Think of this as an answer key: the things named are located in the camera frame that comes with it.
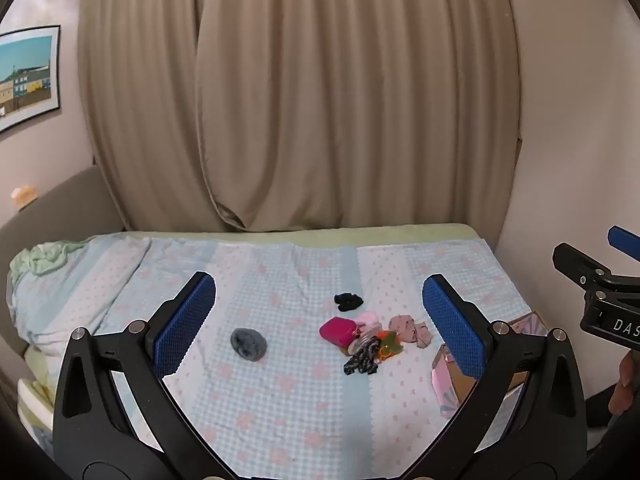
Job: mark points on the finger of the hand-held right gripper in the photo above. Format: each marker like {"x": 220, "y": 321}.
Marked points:
{"x": 625, "y": 244}
{"x": 575, "y": 262}

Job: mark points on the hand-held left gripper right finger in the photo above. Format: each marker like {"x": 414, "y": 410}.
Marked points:
{"x": 455, "y": 327}

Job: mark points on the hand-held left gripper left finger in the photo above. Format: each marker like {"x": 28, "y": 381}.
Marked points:
{"x": 182, "y": 325}

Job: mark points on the cardboard box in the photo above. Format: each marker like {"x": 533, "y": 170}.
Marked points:
{"x": 452, "y": 382}

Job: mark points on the orange and green plush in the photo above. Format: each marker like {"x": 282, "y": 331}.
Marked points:
{"x": 390, "y": 346}

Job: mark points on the grey fuzzy sock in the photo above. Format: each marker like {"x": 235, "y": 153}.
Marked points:
{"x": 248, "y": 344}

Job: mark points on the black patterned cloth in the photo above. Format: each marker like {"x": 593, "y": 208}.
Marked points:
{"x": 362, "y": 362}

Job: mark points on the black sock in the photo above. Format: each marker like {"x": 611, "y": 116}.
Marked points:
{"x": 348, "y": 301}

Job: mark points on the person's right hand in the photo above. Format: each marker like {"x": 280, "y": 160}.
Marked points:
{"x": 625, "y": 380}

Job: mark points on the pink patterned cloth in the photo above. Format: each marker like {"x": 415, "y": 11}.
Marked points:
{"x": 410, "y": 331}

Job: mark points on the light pink rolled sock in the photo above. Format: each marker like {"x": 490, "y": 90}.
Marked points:
{"x": 367, "y": 320}

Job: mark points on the dark cloth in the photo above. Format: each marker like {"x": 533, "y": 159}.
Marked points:
{"x": 597, "y": 410}

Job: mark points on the crumpled green cloth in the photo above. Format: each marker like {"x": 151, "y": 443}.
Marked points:
{"x": 42, "y": 255}

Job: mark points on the grey padded headboard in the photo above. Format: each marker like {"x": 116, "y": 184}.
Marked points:
{"x": 65, "y": 210}

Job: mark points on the small orange object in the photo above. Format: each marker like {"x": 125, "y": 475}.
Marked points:
{"x": 24, "y": 197}

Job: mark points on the framed wall picture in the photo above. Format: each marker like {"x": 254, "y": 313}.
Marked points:
{"x": 25, "y": 77}

